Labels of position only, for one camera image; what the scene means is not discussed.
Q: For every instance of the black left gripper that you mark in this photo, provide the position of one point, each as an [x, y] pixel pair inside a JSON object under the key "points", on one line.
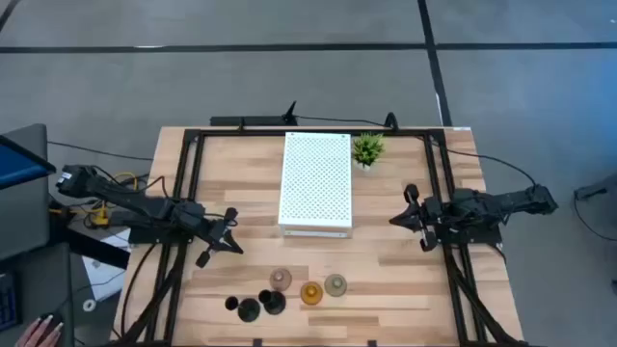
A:
{"points": [[214, 231]]}

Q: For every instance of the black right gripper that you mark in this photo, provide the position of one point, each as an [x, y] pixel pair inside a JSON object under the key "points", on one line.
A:
{"points": [[431, 214]]}

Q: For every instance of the pink glass candle holder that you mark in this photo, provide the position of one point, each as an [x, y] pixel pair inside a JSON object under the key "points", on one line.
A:
{"points": [[280, 279]]}

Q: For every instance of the tall black candlestick holder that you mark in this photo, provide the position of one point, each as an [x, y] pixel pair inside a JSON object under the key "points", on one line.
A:
{"points": [[276, 303], [249, 311]]}

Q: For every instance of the amber glass candle holder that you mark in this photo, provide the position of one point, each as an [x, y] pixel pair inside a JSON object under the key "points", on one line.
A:
{"points": [[311, 293]]}

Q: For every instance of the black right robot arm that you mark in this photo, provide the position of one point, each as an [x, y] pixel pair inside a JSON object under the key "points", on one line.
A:
{"points": [[506, 202]]}

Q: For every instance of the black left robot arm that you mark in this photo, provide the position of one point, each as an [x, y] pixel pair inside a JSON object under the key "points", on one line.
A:
{"points": [[120, 197]]}

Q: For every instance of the small green potted plant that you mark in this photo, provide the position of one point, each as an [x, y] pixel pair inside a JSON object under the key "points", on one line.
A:
{"points": [[367, 149]]}

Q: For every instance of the white perforated metal shelf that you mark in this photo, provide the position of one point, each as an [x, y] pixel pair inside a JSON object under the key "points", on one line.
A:
{"points": [[315, 183]]}

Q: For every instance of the white paper sheet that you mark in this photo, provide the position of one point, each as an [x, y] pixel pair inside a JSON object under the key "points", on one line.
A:
{"points": [[103, 277]]}

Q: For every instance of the black stand bar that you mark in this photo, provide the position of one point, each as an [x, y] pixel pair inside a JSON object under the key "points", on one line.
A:
{"points": [[87, 246]]}

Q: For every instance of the white tape roll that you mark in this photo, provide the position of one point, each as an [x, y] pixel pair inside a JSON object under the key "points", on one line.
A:
{"points": [[85, 305]]}

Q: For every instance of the dark grey desk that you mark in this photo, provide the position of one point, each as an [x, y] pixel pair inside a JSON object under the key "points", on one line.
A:
{"points": [[38, 279]]}

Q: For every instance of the person's hand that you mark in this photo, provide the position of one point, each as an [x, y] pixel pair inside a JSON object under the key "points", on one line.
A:
{"points": [[41, 333]]}

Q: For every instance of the grey monitor with blue screen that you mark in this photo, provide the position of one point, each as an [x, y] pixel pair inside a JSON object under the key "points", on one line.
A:
{"points": [[19, 168]]}

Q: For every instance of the black keyboard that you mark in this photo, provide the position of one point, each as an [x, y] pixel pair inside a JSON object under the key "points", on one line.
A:
{"points": [[8, 303]]}

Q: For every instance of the black metal table frame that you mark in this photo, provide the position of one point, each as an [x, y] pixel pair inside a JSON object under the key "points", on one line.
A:
{"points": [[231, 131]]}

